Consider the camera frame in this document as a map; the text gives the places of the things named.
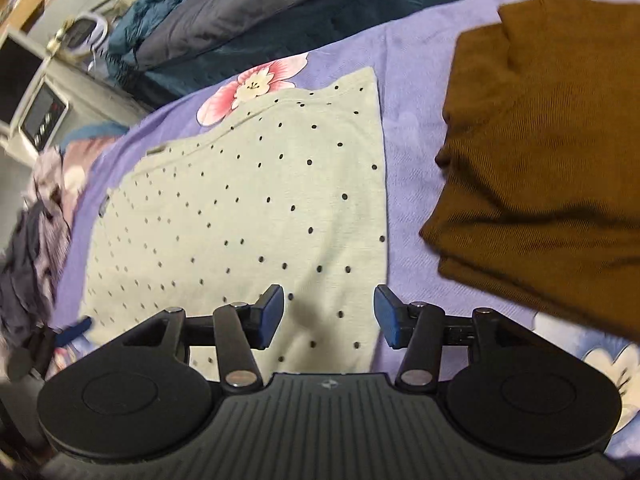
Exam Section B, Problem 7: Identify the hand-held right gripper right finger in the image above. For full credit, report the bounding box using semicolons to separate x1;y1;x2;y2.
374;284;532;394

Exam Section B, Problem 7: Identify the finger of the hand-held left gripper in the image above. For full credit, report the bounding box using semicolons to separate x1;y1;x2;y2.
54;316;94;347

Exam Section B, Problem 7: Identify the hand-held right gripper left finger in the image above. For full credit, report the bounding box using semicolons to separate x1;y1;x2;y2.
122;284;285;395

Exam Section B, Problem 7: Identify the green dotted shirt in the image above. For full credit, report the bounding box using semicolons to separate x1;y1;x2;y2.
80;66;391;376

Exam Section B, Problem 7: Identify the dark grey garment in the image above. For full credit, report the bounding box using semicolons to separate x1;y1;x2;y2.
0;200;71;346

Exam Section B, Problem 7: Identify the mauve striped garment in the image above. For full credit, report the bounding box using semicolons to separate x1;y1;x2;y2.
30;137;118;271

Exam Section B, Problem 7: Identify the purple floral bedsheet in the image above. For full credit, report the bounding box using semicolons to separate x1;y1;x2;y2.
50;0;640;456

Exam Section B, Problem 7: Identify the brown folded garment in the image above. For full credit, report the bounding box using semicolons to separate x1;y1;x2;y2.
419;0;640;346

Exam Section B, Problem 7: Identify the white microwave oven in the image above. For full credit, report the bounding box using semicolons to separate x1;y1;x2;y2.
0;27;71;163

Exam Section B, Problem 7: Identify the white round fan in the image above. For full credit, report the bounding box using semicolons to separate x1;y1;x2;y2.
64;14;110;73

